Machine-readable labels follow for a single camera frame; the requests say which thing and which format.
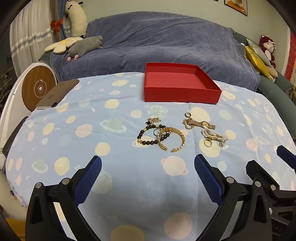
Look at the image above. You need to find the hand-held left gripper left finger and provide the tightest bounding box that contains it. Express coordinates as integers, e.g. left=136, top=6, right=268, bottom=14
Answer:
left=25, top=155, right=102, bottom=241

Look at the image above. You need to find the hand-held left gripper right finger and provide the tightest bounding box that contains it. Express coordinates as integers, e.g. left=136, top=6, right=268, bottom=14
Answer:
left=194, top=154, right=273, bottom=241

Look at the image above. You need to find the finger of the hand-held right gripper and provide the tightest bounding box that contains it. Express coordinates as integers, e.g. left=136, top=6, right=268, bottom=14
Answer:
left=276, top=145, right=296, bottom=172
left=246, top=160, right=281, bottom=192

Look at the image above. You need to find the pearl bracelet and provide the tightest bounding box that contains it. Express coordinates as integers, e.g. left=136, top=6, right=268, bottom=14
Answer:
left=201, top=129, right=229, bottom=142

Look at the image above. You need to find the gold bangle bracelet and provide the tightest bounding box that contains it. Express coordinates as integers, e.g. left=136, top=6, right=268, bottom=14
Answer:
left=157, top=127, right=186, bottom=152

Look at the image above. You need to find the gold wristwatch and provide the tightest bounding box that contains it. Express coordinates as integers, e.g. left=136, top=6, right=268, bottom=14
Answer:
left=183, top=118, right=216, bottom=130

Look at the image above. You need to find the dark bead bracelet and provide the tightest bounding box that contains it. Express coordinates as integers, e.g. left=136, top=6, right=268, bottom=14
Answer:
left=137, top=124, right=167, bottom=146

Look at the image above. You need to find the gold necklace with black cross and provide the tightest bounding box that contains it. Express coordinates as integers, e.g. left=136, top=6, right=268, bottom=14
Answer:
left=145, top=117, right=163, bottom=126

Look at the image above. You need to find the red cardboard box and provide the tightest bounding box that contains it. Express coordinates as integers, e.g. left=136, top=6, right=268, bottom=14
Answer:
left=144, top=62, right=222, bottom=104

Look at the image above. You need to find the light blue planet tablecloth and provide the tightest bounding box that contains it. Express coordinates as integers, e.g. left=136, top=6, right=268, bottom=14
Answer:
left=6, top=72, right=296, bottom=241

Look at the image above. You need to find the green sofa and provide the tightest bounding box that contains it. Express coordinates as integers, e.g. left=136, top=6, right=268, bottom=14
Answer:
left=233, top=31, right=296, bottom=113

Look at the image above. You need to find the brown notebook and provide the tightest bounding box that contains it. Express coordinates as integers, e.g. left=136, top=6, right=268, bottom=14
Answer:
left=36, top=78, right=80, bottom=110

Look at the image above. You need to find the yellow cushion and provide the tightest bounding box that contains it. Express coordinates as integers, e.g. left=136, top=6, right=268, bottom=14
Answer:
left=244, top=44, right=273, bottom=81

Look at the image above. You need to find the white device with wooden disc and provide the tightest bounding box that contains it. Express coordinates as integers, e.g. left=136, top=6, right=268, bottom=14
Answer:
left=0, top=61, right=59, bottom=172

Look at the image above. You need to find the red monkey plush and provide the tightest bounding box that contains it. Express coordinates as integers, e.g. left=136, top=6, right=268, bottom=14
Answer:
left=259, top=35, right=277, bottom=69

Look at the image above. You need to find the grey green cushion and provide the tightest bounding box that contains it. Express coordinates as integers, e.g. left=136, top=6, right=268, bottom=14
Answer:
left=245, top=38, right=271, bottom=67

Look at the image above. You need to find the grey plush animal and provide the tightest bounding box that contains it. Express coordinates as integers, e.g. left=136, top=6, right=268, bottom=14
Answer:
left=67, top=36, right=103, bottom=61

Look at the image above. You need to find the flower shaped cushion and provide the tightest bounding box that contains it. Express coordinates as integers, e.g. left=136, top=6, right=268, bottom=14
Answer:
left=44, top=37, right=84, bottom=54

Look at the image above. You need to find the blue sofa blanket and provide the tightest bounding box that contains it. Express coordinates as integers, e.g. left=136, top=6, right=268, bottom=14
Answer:
left=50, top=11, right=261, bottom=92

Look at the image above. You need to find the red ribbon bow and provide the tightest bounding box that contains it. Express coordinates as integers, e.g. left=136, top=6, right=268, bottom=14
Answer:
left=50, top=19, right=63, bottom=37

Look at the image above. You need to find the orange framed picture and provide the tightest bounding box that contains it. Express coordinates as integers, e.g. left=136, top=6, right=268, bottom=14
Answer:
left=223, top=0, right=248, bottom=16

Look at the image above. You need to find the white plush animal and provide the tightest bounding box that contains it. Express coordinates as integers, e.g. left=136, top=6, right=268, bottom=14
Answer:
left=64, top=0, right=88, bottom=38

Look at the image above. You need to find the white curtain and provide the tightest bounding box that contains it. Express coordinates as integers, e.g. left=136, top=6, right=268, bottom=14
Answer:
left=10, top=0, right=52, bottom=78

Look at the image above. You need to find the red wall decoration strip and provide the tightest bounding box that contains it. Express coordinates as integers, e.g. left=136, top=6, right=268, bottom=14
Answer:
left=284, top=32, right=296, bottom=82

